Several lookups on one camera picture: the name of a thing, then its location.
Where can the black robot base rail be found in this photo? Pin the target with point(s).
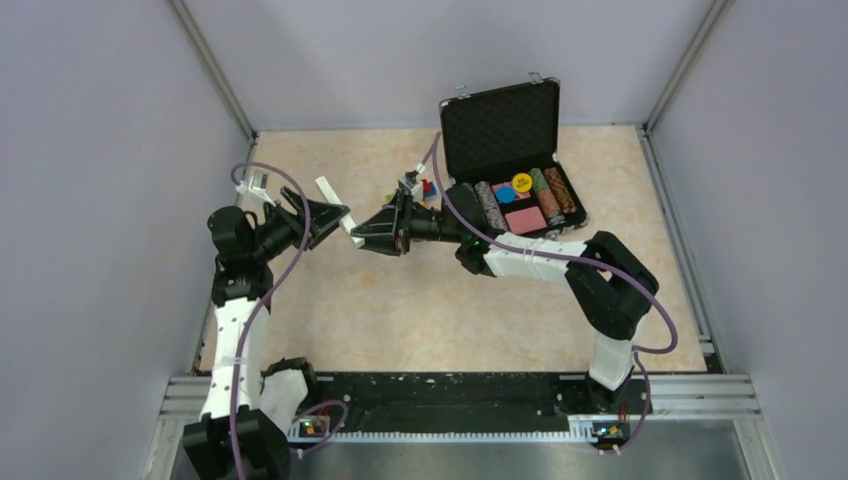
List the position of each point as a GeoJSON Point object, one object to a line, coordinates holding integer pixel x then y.
{"type": "Point", "coordinates": [359, 407]}

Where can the blue poker chip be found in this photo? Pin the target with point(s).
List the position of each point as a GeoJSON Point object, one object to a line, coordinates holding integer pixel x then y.
{"type": "Point", "coordinates": [505, 194]}

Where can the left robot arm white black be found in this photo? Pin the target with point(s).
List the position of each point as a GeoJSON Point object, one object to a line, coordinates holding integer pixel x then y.
{"type": "Point", "coordinates": [232, 437]}

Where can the blue purple chip stack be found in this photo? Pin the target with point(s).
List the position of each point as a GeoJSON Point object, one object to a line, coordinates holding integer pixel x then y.
{"type": "Point", "coordinates": [490, 206]}

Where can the yellow dealer button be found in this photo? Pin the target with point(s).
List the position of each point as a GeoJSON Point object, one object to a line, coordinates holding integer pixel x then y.
{"type": "Point", "coordinates": [522, 183]}

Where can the black poker chip case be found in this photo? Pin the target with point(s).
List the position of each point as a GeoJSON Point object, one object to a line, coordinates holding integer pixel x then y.
{"type": "Point", "coordinates": [493, 135]}

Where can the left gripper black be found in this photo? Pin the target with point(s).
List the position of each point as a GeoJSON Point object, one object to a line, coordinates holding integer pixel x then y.
{"type": "Point", "coordinates": [296, 221]}

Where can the red blue brick truck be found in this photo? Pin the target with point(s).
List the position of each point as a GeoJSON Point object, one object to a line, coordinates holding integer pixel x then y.
{"type": "Point", "coordinates": [428, 189]}

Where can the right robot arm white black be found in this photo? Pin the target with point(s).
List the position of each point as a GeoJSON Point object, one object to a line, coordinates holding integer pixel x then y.
{"type": "Point", "coordinates": [612, 287]}

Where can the pink card deck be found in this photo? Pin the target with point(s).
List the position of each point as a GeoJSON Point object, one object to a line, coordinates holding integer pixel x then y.
{"type": "Point", "coordinates": [525, 221]}

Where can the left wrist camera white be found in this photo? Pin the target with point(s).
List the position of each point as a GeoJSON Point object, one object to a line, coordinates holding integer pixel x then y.
{"type": "Point", "coordinates": [255, 186]}

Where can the brown orange chip stack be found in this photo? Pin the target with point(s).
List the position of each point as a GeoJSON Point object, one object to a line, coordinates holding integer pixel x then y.
{"type": "Point", "coordinates": [561, 193]}

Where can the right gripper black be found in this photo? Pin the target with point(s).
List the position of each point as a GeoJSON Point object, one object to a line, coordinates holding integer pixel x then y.
{"type": "Point", "coordinates": [397, 218]}

